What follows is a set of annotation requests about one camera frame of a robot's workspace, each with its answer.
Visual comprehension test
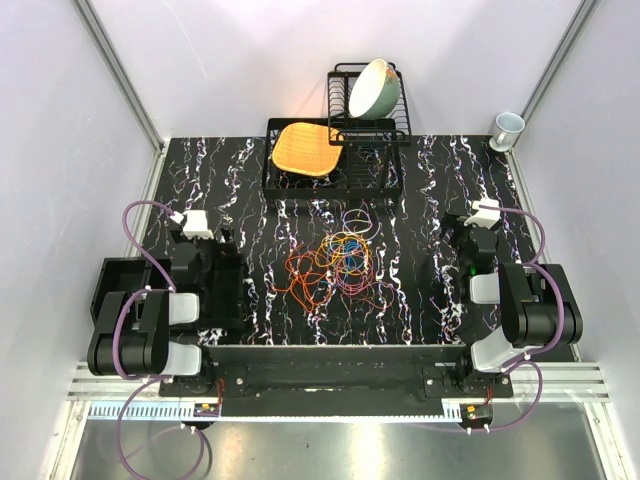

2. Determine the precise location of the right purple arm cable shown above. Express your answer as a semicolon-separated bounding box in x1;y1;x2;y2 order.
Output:
464;207;566;432

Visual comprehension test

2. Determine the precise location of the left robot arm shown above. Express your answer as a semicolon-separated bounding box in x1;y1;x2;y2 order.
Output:
87;228;245;396

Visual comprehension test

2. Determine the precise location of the black sorting bin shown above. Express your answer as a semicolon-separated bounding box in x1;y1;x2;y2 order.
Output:
198;254;245;330
90;257;169;323

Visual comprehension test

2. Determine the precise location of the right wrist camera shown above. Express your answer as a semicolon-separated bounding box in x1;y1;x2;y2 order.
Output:
464;198;501;229

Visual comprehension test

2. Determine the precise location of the green white bowl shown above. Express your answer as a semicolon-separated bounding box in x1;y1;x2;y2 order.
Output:
348;59;401;120

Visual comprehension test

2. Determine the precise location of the orange cable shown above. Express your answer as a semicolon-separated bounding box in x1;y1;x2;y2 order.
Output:
272;243;336;314

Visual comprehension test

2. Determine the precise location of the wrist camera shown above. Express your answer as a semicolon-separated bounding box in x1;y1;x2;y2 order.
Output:
170;210;214;240
464;198;501;229

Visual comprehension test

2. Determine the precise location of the pink cable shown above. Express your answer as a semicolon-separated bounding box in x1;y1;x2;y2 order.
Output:
333;239;396;301

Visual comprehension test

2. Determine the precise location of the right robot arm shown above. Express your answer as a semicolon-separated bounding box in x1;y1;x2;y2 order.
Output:
440;204;584;397

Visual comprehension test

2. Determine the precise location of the black dish rack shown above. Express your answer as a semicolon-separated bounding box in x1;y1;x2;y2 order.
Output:
261;62;411;202

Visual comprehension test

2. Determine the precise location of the white cable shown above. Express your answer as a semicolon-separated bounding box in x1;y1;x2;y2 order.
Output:
341;208;384;240

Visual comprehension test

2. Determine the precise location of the black sorting bin left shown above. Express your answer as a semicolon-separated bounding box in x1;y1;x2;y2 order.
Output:
90;257;169;323

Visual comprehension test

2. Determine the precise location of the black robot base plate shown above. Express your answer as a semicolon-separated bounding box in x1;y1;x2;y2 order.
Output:
159;345;513;399

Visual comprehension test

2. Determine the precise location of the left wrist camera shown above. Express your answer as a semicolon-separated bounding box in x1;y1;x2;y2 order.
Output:
170;210;214;240

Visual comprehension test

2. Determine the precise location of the blue cable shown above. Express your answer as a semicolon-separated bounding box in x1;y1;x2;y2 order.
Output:
327;240;369;269

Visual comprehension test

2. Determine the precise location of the white mug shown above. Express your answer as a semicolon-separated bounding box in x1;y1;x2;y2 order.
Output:
489;112;526;152

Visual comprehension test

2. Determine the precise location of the black sorting bin right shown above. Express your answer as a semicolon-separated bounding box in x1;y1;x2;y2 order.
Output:
198;254;245;330

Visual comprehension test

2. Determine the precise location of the yellow cable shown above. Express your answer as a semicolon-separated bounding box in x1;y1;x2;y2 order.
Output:
317;232;374;274

